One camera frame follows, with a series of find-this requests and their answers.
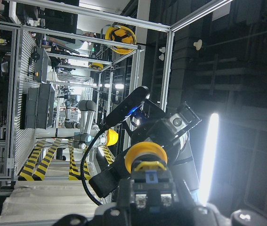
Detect yellow push button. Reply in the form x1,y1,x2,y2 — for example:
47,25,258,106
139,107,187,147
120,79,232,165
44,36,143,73
125,142,174,213

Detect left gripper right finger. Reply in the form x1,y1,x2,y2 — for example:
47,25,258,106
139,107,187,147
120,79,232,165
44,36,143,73
170,179,196,226

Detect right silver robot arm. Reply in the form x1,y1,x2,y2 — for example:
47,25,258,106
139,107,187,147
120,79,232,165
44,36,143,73
35,100,201,164

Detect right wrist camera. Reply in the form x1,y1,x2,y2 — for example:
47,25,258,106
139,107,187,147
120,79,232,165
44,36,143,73
104,86,150,129

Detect yellow hard hat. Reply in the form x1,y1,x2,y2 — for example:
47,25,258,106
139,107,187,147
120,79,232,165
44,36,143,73
105,25,137,55

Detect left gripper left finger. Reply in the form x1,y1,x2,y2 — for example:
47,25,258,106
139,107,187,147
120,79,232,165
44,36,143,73
116,179,136,226

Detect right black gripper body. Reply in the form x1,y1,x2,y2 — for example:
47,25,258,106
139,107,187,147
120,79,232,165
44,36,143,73
114,101,202,179

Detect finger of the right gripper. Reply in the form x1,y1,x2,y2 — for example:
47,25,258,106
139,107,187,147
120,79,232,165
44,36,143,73
89,167,124,198

